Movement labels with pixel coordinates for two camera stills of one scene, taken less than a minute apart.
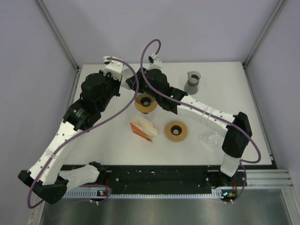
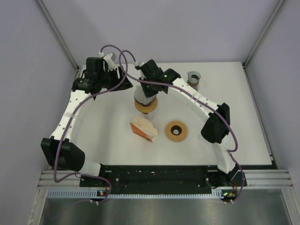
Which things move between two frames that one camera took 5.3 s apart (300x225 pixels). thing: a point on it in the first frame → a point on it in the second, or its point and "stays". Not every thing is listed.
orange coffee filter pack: x=142 y=126 stays
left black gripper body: x=113 y=86 → x=108 y=78
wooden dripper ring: x=146 y=109 stays
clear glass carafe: x=150 y=116 stays
